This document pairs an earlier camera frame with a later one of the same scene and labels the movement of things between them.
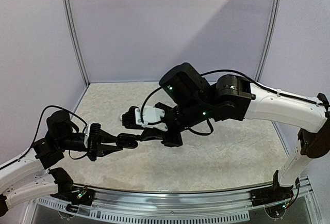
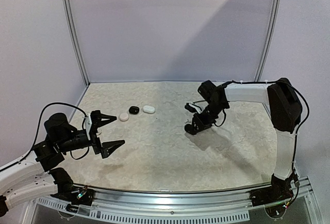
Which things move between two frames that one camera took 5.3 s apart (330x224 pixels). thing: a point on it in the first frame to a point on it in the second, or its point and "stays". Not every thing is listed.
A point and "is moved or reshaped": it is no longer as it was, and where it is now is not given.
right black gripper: [169, 127] to [200, 118]
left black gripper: [101, 150] to [97, 146]
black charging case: [127, 141] is moved or reshaped
